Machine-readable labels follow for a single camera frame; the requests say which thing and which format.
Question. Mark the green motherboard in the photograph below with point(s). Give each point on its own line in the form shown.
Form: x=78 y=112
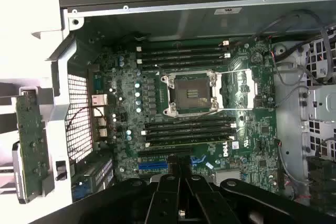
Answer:
x=262 y=119

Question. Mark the small silver heat sink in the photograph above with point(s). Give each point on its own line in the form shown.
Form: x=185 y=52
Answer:
x=227 y=176

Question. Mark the open black PC case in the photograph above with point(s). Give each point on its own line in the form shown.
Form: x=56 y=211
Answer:
x=197 y=22

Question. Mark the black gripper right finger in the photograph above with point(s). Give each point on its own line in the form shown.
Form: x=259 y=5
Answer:
x=210 y=203

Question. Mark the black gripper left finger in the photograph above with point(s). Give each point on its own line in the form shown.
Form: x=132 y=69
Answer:
x=162 y=200

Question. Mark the blue expansion slot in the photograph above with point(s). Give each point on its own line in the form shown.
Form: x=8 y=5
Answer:
x=153 y=165

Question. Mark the thin metal locking lever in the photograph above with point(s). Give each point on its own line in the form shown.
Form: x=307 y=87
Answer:
x=236 y=109

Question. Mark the metal socket cover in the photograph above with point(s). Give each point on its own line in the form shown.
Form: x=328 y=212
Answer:
x=252 y=90

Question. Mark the CPU socket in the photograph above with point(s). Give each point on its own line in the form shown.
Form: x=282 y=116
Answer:
x=191 y=93

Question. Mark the silver metal disk bay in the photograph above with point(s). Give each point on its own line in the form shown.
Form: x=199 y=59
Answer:
x=320 y=98

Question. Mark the round coin cell battery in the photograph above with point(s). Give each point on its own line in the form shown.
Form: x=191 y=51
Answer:
x=256 y=57

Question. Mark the black expansion slot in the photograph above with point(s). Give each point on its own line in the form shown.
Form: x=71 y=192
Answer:
x=152 y=153

